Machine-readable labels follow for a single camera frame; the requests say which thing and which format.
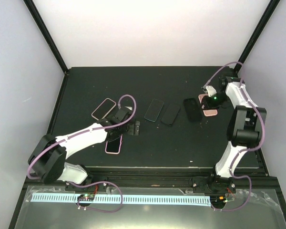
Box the right black corner post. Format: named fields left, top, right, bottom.
left=238, top=0, right=280, bottom=63

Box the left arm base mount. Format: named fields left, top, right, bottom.
left=65, top=175, right=108, bottom=192

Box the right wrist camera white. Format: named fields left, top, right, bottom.
left=202, top=85, right=217, bottom=97

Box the pink phone case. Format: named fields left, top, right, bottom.
left=198, top=94, right=218, bottom=117

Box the left black corner post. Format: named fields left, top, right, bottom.
left=23, top=0, right=69, bottom=73

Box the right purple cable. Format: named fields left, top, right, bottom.
left=204, top=62, right=266, bottom=178

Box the white slotted cable duct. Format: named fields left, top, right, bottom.
left=31, top=193, right=211, bottom=207

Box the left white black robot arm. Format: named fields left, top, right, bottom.
left=27, top=106, right=136, bottom=190

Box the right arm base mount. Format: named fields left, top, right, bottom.
left=191, top=176, right=235, bottom=194

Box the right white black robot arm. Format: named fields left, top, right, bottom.
left=201, top=76, right=266, bottom=193

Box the black corner post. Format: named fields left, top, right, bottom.
left=23, top=0, right=69, bottom=73
left=238, top=0, right=280, bottom=63

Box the black aluminium rail frame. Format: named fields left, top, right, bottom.
left=26, top=167, right=281, bottom=189

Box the bare black phone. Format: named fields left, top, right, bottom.
left=161, top=104, right=180, bottom=125

